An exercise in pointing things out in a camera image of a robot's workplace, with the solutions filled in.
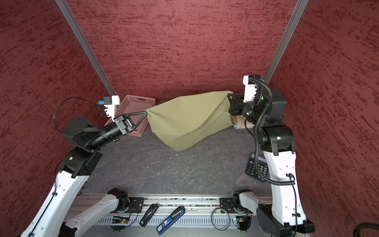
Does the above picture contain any left aluminium corner post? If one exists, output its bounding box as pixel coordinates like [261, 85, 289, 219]
[55, 0, 116, 95]

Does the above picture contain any blue black handheld device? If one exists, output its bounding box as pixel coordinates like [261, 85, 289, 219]
[156, 206, 186, 236]

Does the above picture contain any circuit board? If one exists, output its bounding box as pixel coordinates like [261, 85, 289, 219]
[235, 216, 251, 232]
[110, 216, 130, 232]

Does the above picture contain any black cable at edge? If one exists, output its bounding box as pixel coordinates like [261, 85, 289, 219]
[353, 222, 379, 237]

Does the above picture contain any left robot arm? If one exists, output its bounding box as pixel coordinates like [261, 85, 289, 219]
[22, 111, 148, 237]

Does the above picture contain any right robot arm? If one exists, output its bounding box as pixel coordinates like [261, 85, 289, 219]
[227, 90, 315, 237]

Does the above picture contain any black calculator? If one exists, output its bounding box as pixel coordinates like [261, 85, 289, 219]
[245, 152, 268, 182]

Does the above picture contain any left circuit board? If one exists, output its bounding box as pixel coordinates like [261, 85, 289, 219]
[110, 216, 130, 232]

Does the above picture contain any grey coiled cable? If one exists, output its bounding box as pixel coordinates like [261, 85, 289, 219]
[211, 207, 231, 232]

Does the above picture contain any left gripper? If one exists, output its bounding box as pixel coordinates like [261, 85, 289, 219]
[89, 110, 148, 149]

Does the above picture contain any aluminium corner post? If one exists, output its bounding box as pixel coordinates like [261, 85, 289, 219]
[55, 0, 116, 95]
[264, 0, 309, 84]

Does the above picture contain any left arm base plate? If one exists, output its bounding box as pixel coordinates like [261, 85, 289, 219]
[125, 197, 145, 213]

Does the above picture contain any pastel floral skirt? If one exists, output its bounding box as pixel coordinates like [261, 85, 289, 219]
[232, 115, 255, 129]

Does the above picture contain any aluminium front rail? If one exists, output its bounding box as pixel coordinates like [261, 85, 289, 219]
[65, 190, 272, 231]

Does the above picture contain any pink plastic basket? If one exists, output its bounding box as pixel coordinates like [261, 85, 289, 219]
[104, 94, 157, 137]

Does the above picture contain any right aluminium corner post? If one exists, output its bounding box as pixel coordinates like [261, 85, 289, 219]
[264, 0, 309, 84]

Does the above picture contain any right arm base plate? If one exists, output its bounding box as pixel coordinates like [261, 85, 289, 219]
[220, 197, 236, 213]

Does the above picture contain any right circuit board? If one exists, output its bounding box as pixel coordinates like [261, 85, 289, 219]
[235, 216, 251, 232]

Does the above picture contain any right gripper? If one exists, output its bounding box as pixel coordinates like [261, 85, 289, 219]
[227, 93, 266, 126]

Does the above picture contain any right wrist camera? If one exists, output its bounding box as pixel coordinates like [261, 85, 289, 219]
[243, 75, 261, 103]

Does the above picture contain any olive green garment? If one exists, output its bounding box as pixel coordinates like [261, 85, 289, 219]
[147, 91, 233, 151]

